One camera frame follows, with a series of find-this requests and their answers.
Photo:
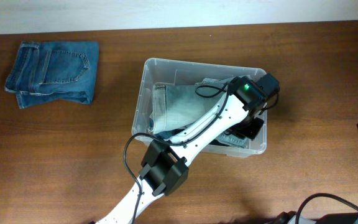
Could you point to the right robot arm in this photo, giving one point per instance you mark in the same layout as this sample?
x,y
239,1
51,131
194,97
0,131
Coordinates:
x,y
295,217

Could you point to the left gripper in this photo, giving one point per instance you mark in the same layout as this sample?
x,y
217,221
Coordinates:
x,y
253,129

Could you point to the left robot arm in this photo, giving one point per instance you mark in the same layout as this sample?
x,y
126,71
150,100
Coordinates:
x,y
165,165

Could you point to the teal blue shirt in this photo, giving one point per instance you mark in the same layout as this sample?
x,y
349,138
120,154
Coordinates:
x,y
159,129

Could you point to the light blue jeans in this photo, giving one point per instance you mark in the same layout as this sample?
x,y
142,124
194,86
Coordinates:
x,y
182,105

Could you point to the dark blue folded jeans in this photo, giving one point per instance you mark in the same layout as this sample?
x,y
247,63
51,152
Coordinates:
x,y
58,70

